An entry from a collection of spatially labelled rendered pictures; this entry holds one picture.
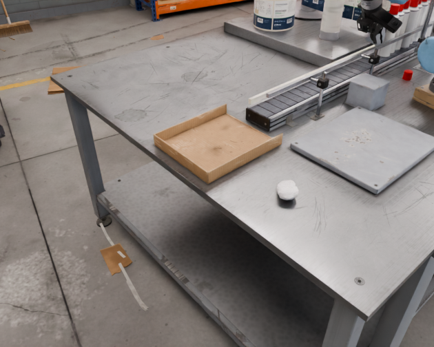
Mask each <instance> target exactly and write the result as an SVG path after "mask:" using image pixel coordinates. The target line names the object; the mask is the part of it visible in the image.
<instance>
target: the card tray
mask: <svg viewBox="0 0 434 347"><path fill-rule="evenodd" d="M282 135H283V133H281V134H279V135H277V136H275V137H273V138H271V137H270V136H268V135H266V134H264V133H262V132H260V131H258V130H257V129H255V128H253V127H251V126H249V125H248V124H246V123H244V122H242V121H240V120H238V119H237V118H234V117H233V116H231V115H229V114H227V104H224V105H221V106H219V107H216V108H214V109H211V110H209V111H208V112H205V113H202V114H200V115H197V116H195V117H193V118H190V119H188V120H185V121H183V122H181V123H179V124H177V125H174V126H171V127H169V128H167V129H164V130H162V131H160V132H157V133H155V134H153V136H154V145H155V146H157V147H158V148H159V149H161V150H162V151H164V152H165V153H166V154H167V155H168V156H170V157H172V158H173V159H174V160H175V161H177V162H179V163H180V164H181V165H182V166H184V167H185V168H186V169H188V170H190V171H191V172H192V173H193V174H195V175H196V176H198V177H199V178H200V179H201V180H203V181H204V182H206V183H207V184H209V183H211V182H213V181H215V180H217V179H219V178H220V177H222V176H224V175H226V174H228V173H229V172H231V171H233V170H235V169H237V168H239V167H241V166H243V165H245V164H246V163H248V162H250V161H252V160H253V159H255V158H257V157H259V156H261V155H263V154H265V153H267V152H268V151H270V150H272V149H274V148H276V147H278V146H279V145H281V144H282Z"/></svg>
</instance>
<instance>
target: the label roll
mask: <svg viewBox="0 0 434 347"><path fill-rule="evenodd" d="M295 12H296V0H254V27H256V28H258V29H260V30H266V31H273V32H277V31H285V30H289V29H292V27H293V26H294V19H295Z"/></svg>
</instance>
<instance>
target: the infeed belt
mask: <svg viewBox="0 0 434 347"><path fill-rule="evenodd" d="M417 45H418V42H416V43H412V45H410V46H409V48H407V49H401V48H400V50H399V51H395V52H394V54H390V57H389V58H380V60H379V63H377V64H375V66H377V65H379V64H381V63H383V62H385V61H388V60H390V59H392V58H394V57H396V56H398V55H400V54H402V53H405V52H407V51H409V50H411V49H413V48H415V47H417ZM375 66H374V67H375ZM370 69H371V64H370V63H369V60H368V59H366V58H363V57H362V58H361V59H358V60H356V61H354V62H351V63H349V64H347V65H344V66H342V67H340V68H338V69H336V70H334V71H331V72H329V73H327V74H326V78H327V79H329V85H328V87H327V88H325V89H324V90H323V91H325V90H327V89H329V88H331V87H333V86H335V85H338V84H340V83H342V82H344V81H346V80H348V79H350V78H352V77H354V76H357V75H359V74H361V73H363V72H365V71H367V70H370ZM316 85H317V83H316V82H314V81H309V82H306V83H304V84H302V85H299V86H297V87H295V88H293V89H291V90H288V91H286V92H284V93H282V94H279V95H277V96H274V97H273V98H270V99H268V100H266V101H264V102H261V103H259V104H257V105H254V106H253V107H250V108H249V109H250V110H251V111H253V112H255V113H257V114H260V115H261V116H263V117H265V118H269V117H271V116H273V115H275V114H277V113H279V112H281V111H283V110H285V109H288V108H290V107H292V106H294V105H296V104H298V103H300V102H302V101H305V100H307V99H308V98H311V97H312V96H315V95H316V94H319V93H320V88H319V87H317V86H316Z"/></svg>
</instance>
